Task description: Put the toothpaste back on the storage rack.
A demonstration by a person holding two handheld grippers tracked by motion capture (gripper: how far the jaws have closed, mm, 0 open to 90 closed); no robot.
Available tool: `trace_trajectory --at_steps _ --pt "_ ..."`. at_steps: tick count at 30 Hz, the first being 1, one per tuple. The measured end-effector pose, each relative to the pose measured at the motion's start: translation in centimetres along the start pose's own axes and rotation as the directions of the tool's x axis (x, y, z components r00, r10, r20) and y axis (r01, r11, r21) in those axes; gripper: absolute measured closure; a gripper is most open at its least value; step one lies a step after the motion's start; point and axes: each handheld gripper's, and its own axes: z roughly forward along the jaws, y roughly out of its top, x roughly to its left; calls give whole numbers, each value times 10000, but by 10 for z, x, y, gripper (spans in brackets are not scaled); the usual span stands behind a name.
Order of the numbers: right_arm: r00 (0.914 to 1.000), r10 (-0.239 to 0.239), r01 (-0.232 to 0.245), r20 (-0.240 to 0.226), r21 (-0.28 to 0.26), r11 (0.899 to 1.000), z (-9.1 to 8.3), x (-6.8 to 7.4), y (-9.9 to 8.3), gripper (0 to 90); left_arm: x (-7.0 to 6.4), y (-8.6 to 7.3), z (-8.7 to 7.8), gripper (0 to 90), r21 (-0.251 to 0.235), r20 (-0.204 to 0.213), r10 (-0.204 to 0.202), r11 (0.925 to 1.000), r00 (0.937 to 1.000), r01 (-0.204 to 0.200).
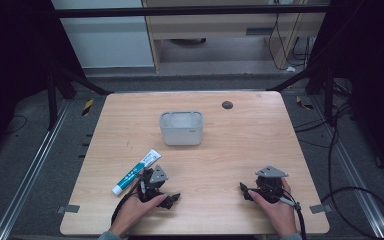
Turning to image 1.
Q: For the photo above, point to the black metal stand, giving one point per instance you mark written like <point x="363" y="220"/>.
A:
<point x="51" y="96"/>
<point x="328" y="93"/>

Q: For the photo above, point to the yellow and black floor tape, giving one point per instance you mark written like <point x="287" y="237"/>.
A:
<point x="303" y="103"/>
<point x="87" y="107"/>

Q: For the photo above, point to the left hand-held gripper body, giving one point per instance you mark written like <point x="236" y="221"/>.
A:
<point x="158" y="175"/>

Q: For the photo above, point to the grey metal table bracket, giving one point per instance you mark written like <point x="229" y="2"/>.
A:
<point x="68" y="209"/>
<point x="320" y="208"/>

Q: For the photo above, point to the white and teal toothpaste tube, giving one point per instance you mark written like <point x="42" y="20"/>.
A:
<point x="136" y="171"/>

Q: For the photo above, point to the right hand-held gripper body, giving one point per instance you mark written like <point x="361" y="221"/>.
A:
<point x="269" y="181"/>

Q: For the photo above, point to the aluminium floor rail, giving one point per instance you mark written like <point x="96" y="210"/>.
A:
<point x="30" y="173"/>
<point x="350" y="166"/>

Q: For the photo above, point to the grey plastic storage box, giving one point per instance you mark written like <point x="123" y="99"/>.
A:
<point x="181" y="130"/>

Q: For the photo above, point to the white cabinet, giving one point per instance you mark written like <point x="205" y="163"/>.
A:
<point x="106" y="36"/>

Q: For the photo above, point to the person's left hand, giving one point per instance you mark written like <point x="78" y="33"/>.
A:
<point x="135" y="211"/>

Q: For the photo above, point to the round grey table grommet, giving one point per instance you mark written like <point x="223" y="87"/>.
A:
<point x="227" y="105"/>

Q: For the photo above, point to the person's right hand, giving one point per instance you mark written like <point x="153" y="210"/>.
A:
<point x="278" y="213"/>

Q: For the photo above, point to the black horizontal frame bar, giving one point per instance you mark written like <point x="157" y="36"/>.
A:
<point x="186" y="11"/>

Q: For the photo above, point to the light wooden desk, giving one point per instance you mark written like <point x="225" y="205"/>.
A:
<point x="220" y="26"/>

